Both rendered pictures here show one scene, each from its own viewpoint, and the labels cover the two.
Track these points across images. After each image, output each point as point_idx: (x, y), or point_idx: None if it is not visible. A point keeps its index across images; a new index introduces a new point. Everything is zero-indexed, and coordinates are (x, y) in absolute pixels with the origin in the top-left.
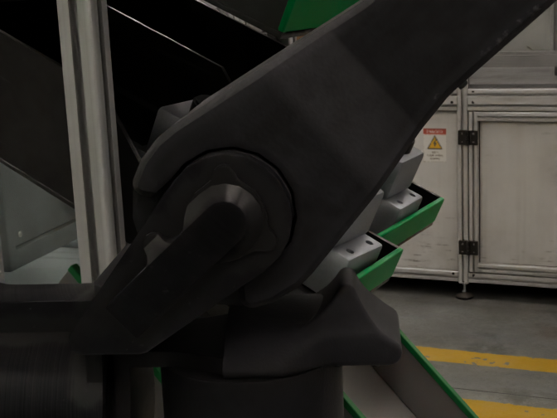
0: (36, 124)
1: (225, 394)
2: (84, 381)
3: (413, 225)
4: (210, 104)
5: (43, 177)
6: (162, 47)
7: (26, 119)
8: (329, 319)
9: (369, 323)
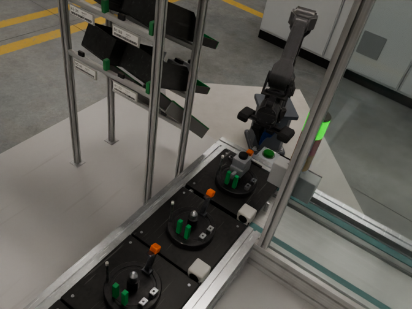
0: (173, 78)
1: None
2: (279, 104)
3: None
4: (292, 74)
5: (173, 87)
6: (146, 48)
7: (171, 78)
8: None
9: None
